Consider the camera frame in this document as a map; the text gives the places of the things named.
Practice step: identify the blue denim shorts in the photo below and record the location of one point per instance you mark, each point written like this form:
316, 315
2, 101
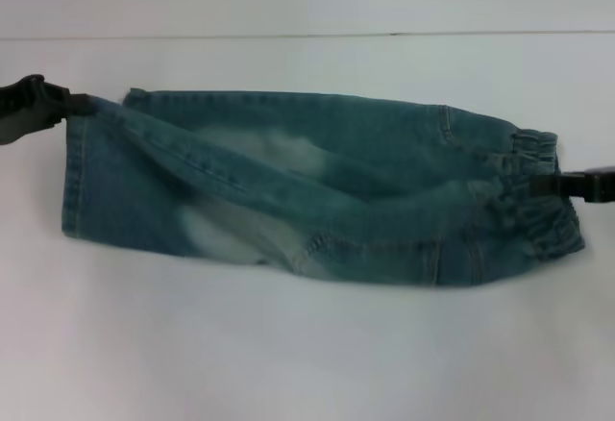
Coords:
384, 152

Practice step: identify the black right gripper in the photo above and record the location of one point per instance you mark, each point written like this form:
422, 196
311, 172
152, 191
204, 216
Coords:
600, 184

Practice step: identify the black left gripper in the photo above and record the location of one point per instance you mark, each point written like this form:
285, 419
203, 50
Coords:
29, 104

